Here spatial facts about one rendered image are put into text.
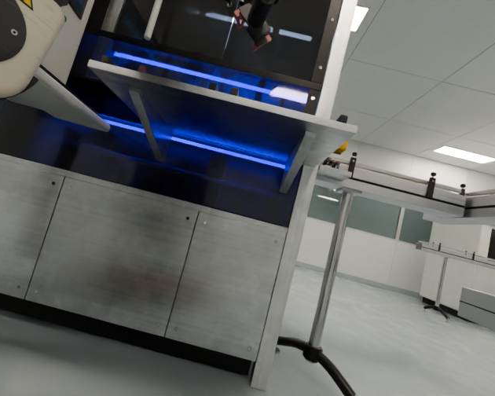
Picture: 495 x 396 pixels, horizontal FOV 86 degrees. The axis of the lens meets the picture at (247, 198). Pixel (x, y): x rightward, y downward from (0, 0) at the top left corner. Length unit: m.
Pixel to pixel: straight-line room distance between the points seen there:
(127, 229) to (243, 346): 0.63
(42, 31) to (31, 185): 0.92
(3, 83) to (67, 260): 0.88
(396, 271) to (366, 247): 0.79
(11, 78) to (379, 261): 6.24
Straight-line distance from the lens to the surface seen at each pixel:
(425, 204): 1.39
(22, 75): 0.47
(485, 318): 1.39
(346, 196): 1.27
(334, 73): 1.26
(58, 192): 1.28
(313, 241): 5.82
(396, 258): 6.51
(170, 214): 1.08
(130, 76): 0.79
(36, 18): 0.49
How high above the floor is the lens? 0.57
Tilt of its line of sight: 6 degrees up
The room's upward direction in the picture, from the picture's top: 15 degrees clockwise
